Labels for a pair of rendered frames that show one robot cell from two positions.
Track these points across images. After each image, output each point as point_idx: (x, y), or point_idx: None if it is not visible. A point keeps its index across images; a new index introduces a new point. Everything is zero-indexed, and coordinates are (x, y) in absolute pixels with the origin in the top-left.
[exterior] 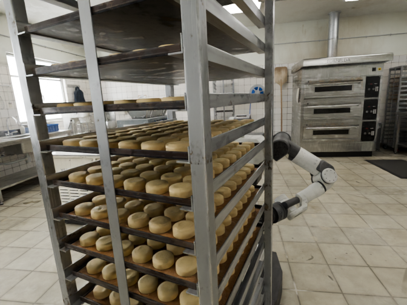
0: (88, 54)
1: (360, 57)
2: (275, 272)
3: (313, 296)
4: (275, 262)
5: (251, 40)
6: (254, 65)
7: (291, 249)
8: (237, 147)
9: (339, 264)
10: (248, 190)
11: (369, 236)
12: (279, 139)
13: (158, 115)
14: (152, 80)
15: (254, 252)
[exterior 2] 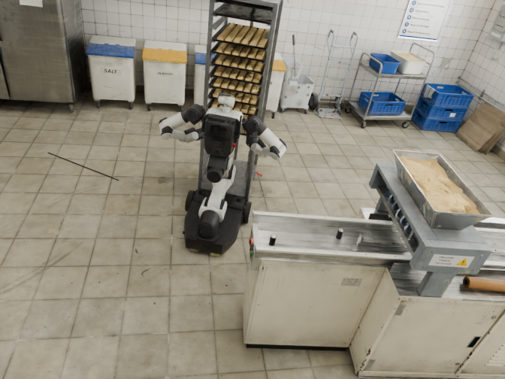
0: None
1: None
2: (190, 219)
3: (159, 234)
4: (188, 227)
5: (217, 34)
6: (216, 43)
7: (162, 282)
8: (220, 79)
9: (118, 266)
10: (214, 102)
11: (40, 317)
12: (197, 104)
13: (416, 204)
14: (258, 51)
15: (207, 198)
